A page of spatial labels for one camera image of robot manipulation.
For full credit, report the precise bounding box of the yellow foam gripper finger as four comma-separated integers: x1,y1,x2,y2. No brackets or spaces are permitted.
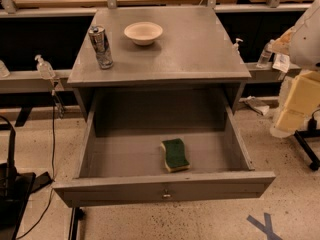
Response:
270,70,320,138

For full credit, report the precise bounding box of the green and yellow sponge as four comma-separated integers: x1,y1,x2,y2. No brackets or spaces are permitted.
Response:
161,138,190,173

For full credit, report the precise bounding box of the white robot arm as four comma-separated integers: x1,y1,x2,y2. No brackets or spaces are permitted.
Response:
270,0,320,138

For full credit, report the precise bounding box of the grey cabinet counter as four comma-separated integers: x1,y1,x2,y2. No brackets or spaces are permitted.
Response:
68,6,250,116

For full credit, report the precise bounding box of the metal drawer knob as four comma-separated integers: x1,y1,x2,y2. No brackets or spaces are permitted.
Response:
162,189,172,199

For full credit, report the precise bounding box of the open grey top drawer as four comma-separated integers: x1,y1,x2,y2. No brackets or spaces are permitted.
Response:
54,89,275,207

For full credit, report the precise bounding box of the black wheeled stand leg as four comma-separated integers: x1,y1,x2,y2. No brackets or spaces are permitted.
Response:
293,108,320,172

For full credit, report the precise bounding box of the white packet on ledge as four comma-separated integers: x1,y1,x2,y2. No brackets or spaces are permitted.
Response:
272,53,290,73

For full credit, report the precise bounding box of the clear water bottle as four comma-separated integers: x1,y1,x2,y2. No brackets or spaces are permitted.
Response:
257,39,274,68

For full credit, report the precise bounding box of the small pump bottle right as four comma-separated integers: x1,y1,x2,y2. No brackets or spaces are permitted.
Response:
233,38,243,55

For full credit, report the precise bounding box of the blue tape cross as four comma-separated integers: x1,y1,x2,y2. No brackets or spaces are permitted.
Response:
247,213,283,240

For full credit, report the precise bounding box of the white bowl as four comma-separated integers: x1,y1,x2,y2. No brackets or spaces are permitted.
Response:
124,22,163,46

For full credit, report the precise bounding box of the silver drink can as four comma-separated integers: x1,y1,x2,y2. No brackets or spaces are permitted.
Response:
88,25,113,69

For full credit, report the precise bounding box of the clear pump bottle left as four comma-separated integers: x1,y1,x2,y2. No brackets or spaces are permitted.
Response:
35,55,56,80

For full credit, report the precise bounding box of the black stand base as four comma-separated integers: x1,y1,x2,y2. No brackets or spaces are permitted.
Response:
0,116,53,240

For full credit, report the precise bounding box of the black cable on floor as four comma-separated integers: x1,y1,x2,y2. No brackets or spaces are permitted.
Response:
15,89,58,240

